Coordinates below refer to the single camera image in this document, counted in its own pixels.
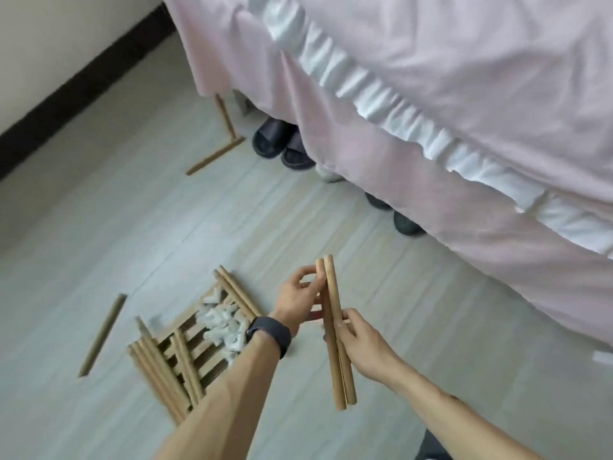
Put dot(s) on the person's right hand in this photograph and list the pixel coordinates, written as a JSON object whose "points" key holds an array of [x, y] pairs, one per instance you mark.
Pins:
{"points": [[369, 351]]}

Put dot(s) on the person's left hand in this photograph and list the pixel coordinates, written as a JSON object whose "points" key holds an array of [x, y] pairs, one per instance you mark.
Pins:
{"points": [[299, 297]]}

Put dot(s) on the pile of white connectors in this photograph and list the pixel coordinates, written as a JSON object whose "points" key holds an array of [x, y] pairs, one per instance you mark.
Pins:
{"points": [[222, 326]]}

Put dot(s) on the slatted wooden shelf panel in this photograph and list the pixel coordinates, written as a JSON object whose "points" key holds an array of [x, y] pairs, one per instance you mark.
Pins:
{"points": [[182, 332]]}

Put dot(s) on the person's left forearm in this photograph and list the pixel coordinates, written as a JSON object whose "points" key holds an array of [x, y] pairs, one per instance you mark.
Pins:
{"points": [[225, 407]]}

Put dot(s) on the person's right forearm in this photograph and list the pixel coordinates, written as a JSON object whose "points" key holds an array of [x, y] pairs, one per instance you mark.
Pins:
{"points": [[450, 421]]}

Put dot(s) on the black smartwatch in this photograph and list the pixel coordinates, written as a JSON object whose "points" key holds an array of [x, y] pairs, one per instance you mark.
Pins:
{"points": [[270, 333]]}

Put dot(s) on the dark shoe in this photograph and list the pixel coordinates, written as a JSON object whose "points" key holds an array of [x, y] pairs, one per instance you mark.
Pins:
{"points": [[409, 225], [377, 201]]}

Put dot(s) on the white shoe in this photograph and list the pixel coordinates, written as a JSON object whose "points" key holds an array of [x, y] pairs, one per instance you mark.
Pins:
{"points": [[329, 173]]}

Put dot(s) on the flat wooden slat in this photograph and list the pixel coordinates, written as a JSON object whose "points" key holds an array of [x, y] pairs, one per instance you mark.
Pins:
{"points": [[216, 156]]}

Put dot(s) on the wooden bed leg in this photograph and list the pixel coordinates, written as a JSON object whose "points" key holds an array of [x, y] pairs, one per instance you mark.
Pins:
{"points": [[226, 118]]}

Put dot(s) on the pink ruffled bed skirt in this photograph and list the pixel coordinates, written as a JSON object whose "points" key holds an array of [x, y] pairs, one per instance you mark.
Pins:
{"points": [[460, 110]]}

